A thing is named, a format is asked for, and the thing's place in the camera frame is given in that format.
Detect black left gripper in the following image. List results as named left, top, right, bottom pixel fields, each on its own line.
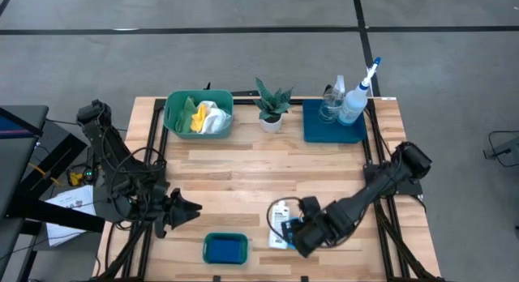
left=150, top=183, right=203, bottom=239

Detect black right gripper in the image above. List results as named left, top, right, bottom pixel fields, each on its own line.
left=282, top=211, right=340, bottom=259

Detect white lotion bottle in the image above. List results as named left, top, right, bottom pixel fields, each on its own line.
left=268, top=199, right=293, bottom=250

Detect yellow cloth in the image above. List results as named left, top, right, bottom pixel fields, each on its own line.
left=190, top=103, right=208, bottom=134

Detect green cloth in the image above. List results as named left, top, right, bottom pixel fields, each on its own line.
left=174, top=96, right=199, bottom=135

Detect white cloth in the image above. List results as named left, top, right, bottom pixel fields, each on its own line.
left=199, top=100, right=233, bottom=135

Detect clear spray bottle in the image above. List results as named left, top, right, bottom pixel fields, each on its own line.
left=318, top=74, right=347, bottom=125

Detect white spray bottle blue collar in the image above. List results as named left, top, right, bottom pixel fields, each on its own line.
left=337, top=56, right=383, bottom=126

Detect small teal plastic bin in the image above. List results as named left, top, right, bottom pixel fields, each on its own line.
left=201, top=231, right=249, bottom=266

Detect large teal plastic bin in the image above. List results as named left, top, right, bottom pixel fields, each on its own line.
left=163, top=89, right=235, bottom=140

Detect blue tray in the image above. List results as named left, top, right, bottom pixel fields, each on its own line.
left=302, top=98, right=368, bottom=145

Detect white plant pot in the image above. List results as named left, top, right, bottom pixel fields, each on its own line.
left=259, top=113, right=284, bottom=135

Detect white paper sheets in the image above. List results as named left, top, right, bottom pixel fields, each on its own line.
left=43, top=184, right=98, bottom=248

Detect green snake plant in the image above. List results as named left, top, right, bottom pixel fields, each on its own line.
left=253, top=76, right=294, bottom=122

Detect black desk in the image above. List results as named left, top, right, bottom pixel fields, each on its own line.
left=0, top=105, right=106, bottom=234

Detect black floor stand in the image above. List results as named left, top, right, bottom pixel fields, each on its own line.
left=482, top=130, right=519, bottom=169

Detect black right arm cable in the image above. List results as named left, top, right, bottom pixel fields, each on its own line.
left=265, top=199, right=303, bottom=245

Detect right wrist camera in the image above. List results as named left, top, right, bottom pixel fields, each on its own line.
left=298, top=195, right=322, bottom=218

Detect black table frame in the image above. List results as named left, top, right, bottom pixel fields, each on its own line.
left=95, top=89, right=445, bottom=282

